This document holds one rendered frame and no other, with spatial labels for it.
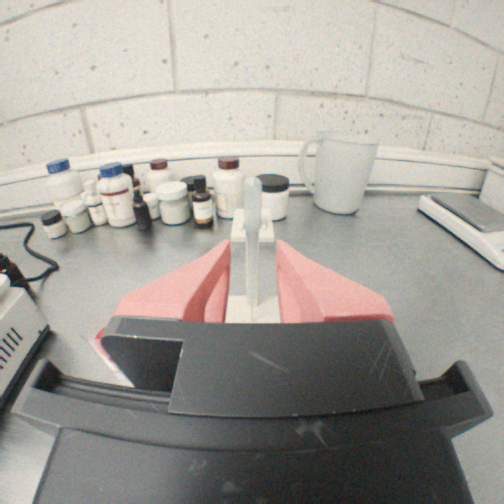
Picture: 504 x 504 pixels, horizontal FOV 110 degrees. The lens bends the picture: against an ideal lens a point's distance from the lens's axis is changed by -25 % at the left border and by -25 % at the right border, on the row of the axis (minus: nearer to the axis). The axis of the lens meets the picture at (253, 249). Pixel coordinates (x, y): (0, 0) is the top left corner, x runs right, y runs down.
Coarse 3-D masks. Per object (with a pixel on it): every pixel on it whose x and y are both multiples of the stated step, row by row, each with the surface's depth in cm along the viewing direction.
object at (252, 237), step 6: (252, 234) 18; (252, 240) 18; (252, 246) 19; (252, 252) 19; (252, 258) 19; (252, 264) 20; (252, 270) 20; (252, 276) 21; (252, 282) 21; (252, 288) 22; (252, 294) 22; (252, 300) 23; (252, 306) 23; (252, 312) 24; (252, 318) 24
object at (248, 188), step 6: (246, 180) 16; (252, 180) 16; (246, 186) 16; (252, 186) 16; (246, 192) 16; (252, 192) 16; (246, 198) 16; (252, 198) 16; (246, 204) 16; (252, 204) 16; (246, 210) 17; (252, 210) 17; (246, 216) 17; (252, 216) 17; (246, 222) 17; (252, 222) 17; (246, 228) 18; (252, 228) 17
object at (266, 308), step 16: (240, 224) 18; (272, 224) 19; (240, 240) 17; (272, 240) 17; (256, 256) 22; (256, 272) 23; (256, 288) 25; (240, 304) 27; (256, 304) 26; (272, 304) 27; (240, 320) 25; (256, 320) 25; (272, 320) 25
